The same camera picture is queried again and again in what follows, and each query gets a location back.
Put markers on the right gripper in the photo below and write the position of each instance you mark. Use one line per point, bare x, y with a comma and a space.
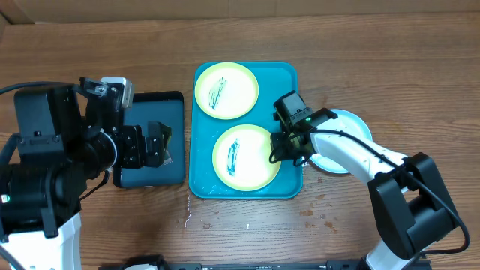
283, 154

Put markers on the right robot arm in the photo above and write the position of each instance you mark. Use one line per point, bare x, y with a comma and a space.
411, 205

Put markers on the black tray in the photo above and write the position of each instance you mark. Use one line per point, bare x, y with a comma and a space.
166, 107

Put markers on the teal tray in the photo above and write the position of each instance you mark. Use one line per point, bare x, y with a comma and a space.
275, 78

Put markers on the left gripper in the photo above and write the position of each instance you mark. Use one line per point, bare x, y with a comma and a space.
136, 157

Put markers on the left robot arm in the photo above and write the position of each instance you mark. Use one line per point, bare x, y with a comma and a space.
68, 135

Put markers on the cardboard wall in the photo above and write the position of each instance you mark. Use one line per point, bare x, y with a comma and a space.
83, 11

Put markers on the light blue plate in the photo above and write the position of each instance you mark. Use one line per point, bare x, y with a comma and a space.
359, 129

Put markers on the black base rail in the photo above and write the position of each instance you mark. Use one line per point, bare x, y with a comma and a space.
156, 262

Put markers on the yellow plate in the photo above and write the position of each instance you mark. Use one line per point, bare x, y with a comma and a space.
240, 158
226, 90

